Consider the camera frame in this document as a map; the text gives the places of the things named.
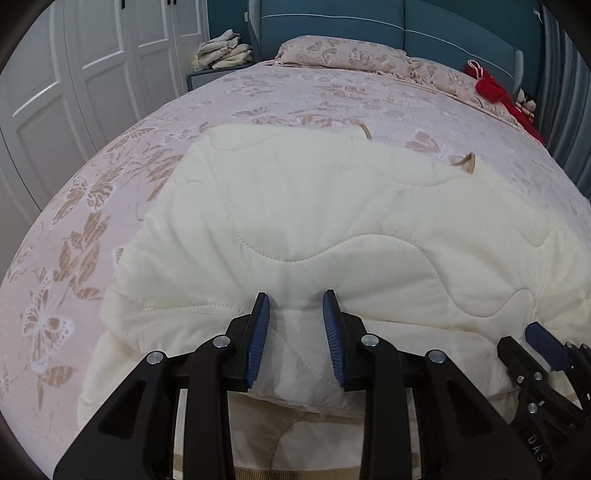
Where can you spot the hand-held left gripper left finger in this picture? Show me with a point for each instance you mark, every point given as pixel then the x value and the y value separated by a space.
pixel 258 337

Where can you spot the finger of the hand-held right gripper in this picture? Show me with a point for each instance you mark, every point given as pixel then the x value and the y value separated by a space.
pixel 581 357
pixel 547 346

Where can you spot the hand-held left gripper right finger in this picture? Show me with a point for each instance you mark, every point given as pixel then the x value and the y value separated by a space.
pixel 333 337

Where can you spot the cream quilted blanket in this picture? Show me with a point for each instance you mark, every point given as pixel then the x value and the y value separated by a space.
pixel 351 230

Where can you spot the bed with pink butterfly sheet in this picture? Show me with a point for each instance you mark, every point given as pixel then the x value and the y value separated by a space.
pixel 115 207

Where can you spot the small white plush toy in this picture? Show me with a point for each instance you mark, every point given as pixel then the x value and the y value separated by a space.
pixel 526 104

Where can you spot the grey curtain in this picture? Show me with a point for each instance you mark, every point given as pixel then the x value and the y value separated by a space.
pixel 565 101

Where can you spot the grey nightstand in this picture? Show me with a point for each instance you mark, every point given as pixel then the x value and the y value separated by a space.
pixel 207 81

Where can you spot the red clothing item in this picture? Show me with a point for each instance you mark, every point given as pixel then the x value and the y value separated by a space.
pixel 491 87

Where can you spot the pink butterfly pillow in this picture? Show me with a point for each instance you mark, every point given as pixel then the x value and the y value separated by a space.
pixel 341 53
pixel 443 81

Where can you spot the pile of beige cloths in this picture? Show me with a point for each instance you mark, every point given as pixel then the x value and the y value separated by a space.
pixel 224 50

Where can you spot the grey mesh panel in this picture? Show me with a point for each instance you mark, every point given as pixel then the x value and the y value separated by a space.
pixel 254 27

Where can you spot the teal upholstered headboard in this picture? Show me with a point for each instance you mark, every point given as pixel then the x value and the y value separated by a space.
pixel 378 23

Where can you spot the white panelled wardrobe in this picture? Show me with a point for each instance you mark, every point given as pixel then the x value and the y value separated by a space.
pixel 69 78

